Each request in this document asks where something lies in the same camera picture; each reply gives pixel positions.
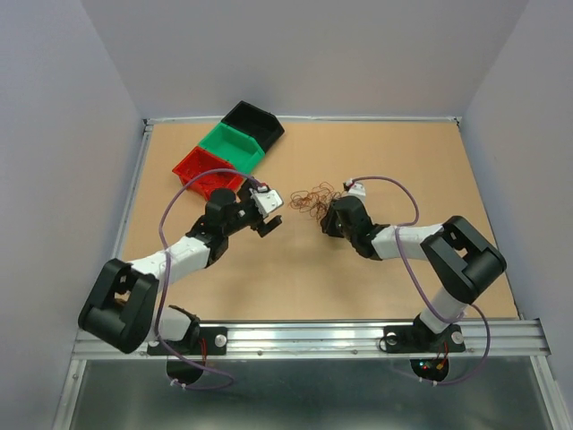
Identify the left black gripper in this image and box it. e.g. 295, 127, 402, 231
223, 177, 279, 237

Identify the cable bundle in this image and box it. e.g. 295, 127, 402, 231
288, 179, 348, 223

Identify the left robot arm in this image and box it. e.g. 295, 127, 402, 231
78, 183, 284, 354

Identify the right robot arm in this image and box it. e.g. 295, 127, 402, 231
321, 196, 507, 353

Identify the green plastic bin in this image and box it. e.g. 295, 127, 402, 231
198, 122, 265, 174

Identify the red plastic bin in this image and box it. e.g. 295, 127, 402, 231
172, 146, 244, 200

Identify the black plastic bin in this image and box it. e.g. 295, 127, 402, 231
221, 100, 285, 153

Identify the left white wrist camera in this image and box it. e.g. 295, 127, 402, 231
250, 185, 284, 219

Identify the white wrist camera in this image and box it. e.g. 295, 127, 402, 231
250, 185, 284, 219
343, 179, 366, 202

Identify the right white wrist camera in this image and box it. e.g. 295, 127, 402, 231
343, 179, 366, 202

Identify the aluminium mounting rail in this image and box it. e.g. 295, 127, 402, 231
71, 318, 551, 359

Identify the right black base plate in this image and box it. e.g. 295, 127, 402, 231
379, 324, 466, 355

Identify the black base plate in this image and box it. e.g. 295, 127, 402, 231
379, 324, 466, 355
159, 326, 227, 356

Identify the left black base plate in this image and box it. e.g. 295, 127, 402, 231
159, 326, 227, 356

